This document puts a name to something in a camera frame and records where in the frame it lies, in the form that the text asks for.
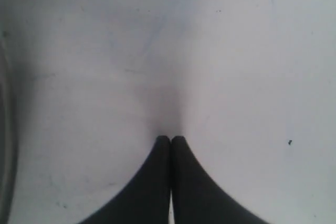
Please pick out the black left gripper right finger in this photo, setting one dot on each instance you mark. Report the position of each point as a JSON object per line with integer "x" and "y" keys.
{"x": 196, "y": 197}

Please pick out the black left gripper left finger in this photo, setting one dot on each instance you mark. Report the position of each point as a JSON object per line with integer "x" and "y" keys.
{"x": 146, "y": 197}

